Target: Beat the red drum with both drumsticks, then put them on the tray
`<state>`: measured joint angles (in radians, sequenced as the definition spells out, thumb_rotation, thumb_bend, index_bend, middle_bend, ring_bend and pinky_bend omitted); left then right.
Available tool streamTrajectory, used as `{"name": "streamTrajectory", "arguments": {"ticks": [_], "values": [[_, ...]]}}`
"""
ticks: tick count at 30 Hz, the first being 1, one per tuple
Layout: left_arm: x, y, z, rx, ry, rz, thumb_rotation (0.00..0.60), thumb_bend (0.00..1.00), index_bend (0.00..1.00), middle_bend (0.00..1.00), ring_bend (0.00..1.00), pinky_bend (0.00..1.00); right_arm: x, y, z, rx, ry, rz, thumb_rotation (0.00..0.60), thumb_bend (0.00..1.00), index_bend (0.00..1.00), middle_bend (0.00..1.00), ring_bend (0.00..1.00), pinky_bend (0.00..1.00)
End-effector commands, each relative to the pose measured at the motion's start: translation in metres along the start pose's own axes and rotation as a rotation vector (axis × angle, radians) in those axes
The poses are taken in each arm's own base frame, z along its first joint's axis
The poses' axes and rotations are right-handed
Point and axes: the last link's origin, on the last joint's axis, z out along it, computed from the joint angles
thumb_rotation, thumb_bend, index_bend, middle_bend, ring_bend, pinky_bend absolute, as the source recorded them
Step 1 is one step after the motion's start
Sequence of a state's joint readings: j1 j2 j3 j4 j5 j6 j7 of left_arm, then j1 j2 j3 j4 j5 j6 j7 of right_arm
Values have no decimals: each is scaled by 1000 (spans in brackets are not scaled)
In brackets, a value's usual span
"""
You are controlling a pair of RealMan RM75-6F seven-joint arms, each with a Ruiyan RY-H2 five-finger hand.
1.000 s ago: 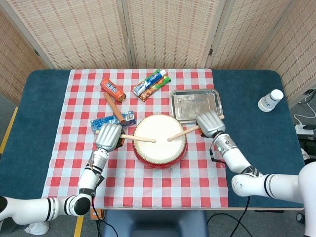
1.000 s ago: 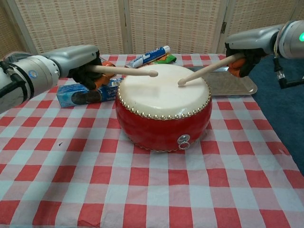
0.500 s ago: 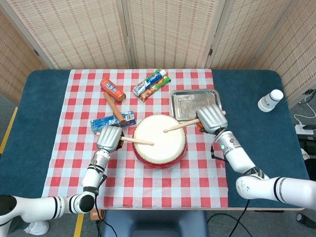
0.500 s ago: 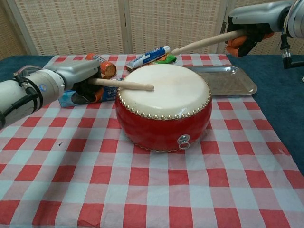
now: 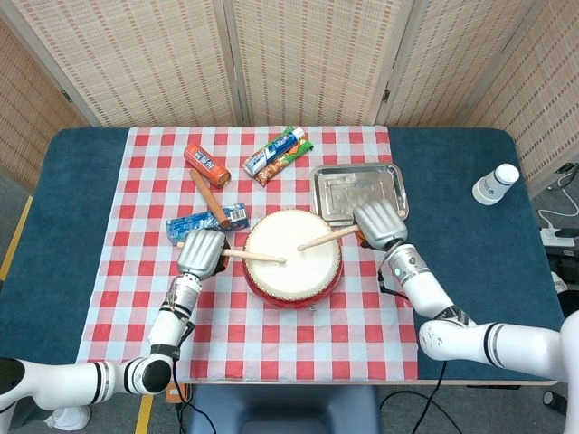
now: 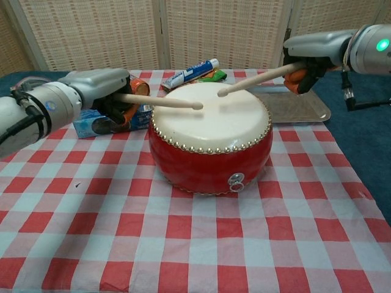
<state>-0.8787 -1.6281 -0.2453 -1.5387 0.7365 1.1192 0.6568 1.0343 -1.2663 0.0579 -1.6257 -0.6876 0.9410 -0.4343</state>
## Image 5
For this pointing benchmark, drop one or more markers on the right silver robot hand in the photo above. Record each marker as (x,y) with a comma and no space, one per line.
(380,223)

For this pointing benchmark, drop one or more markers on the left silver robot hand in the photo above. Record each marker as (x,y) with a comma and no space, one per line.
(199,251)

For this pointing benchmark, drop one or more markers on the wooden drumstick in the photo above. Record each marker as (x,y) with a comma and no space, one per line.
(325,238)
(253,257)

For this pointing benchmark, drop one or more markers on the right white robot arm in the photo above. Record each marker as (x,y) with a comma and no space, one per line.
(425,289)

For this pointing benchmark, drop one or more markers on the metal tray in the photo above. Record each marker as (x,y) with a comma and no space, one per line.
(344,185)

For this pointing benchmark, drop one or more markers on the red drum with white skin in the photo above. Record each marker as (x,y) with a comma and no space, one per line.
(291,271)

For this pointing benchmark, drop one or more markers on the blue cookie box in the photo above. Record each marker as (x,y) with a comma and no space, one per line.
(194,223)

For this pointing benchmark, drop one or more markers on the brown sausage stick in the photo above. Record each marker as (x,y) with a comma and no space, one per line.
(205,194)

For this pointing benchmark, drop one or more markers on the red white checkered cloth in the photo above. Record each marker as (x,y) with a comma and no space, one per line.
(217,307)

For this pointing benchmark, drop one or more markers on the orange cracker tube pack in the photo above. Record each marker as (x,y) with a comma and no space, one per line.
(205,163)

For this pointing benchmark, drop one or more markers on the teal table cover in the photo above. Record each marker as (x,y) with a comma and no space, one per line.
(475,226)

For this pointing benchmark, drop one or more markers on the green orange snack packet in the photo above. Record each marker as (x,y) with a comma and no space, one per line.
(276,171)

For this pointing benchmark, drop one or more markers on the white plastic bottle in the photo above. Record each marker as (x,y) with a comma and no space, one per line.
(495,183)

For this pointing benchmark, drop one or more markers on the blue white toothpaste tube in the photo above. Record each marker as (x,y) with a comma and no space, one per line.
(271,151)

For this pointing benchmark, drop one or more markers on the metal screen hinge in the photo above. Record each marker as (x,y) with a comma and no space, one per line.
(386,95)
(67,96)

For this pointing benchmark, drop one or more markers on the orange floor box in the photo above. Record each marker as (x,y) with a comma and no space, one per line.
(174,394)

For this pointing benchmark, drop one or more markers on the dark blue robot torso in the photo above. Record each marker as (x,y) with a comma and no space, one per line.
(280,407)

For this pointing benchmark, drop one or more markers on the white power strip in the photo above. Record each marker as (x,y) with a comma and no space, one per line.
(558,236)

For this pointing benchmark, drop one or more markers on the woven folding screen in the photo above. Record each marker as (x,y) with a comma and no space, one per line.
(158,59)

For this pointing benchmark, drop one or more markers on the white shoe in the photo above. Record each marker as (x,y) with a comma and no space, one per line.
(70,418)

